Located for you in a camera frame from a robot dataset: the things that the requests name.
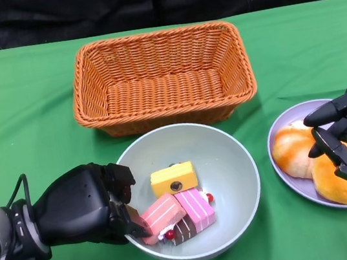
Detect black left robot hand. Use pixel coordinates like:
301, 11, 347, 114
26, 155, 153, 257

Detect orange ring-shaped bread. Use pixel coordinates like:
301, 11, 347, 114
308, 145, 347, 210

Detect round striped bread bun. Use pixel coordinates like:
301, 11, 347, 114
267, 118, 322, 184

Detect coral pink cake slice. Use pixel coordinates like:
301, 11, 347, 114
136, 190, 193, 247

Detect yellow cake slice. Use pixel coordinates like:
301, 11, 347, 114
148, 160, 200, 199

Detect chocolate cake slice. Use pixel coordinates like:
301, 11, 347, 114
167, 215, 200, 247

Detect pink striped cake slice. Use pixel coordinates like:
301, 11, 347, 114
173, 185, 219, 236

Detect pale grey-green bowl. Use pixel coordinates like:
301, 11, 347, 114
108, 112, 271, 260

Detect lavender round plate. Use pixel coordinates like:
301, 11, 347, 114
261, 94, 347, 219

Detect orange wicker basket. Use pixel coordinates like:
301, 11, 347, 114
62, 16, 262, 146

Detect green tablecloth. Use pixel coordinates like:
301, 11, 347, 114
0, 0, 347, 260

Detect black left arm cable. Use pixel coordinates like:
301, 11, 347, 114
2, 173, 32, 211

